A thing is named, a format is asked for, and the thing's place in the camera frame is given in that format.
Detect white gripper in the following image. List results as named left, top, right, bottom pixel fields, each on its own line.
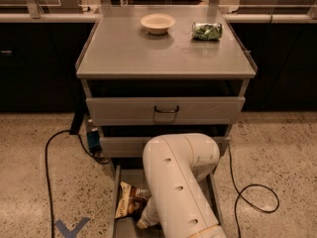
left=137, top=197, right=159, bottom=229

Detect brown chip bag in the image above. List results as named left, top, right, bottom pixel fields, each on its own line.
left=115, top=181, right=151, bottom=219

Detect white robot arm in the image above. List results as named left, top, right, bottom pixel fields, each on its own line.
left=137, top=133, right=227, bottom=238

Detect grey bottom drawer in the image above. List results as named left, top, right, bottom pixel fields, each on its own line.
left=109, top=166, right=224, bottom=238

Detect grey drawer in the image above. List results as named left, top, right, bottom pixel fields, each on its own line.
left=109, top=166, right=224, bottom=238
left=86, top=97, right=245, bottom=126
left=100, top=133, right=229, bottom=158

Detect grey middle drawer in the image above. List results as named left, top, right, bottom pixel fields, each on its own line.
left=100, top=133, right=229, bottom=158

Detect grey top drawer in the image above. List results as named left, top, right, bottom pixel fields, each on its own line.
left=86, top=97, right=245, bottom=126

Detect grey drawer cabinet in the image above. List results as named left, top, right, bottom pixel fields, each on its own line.
left=76, top=6, right=256, bottom=238

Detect dark background counter cabinets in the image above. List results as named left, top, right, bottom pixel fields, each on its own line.
left=0, top=16, right=317, bottom=112

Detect green snack bag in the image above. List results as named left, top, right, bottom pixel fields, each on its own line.
left=192, top=22, right=222, bottom=41

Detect blue tape floor marker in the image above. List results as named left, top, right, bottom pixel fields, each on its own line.
left=54, top=216, right=91, bottom=238

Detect blue power adapter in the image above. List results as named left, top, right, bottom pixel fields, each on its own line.
left=86, top=128, right=102, bottom=154

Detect white paper bowl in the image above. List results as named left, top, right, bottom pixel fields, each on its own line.
left=141, top=14, right=175, bottom=35

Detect black cable left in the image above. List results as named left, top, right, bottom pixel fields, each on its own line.
left=44, top=129, right=110, bottom=238

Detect black cable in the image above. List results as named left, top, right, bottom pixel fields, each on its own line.
left=44, top=129, right=110, bottom=238
left=227, top=144, right=280, bottom=238

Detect black cable right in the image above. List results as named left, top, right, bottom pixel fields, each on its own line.
left=227, top=144, right=280, bottom=238

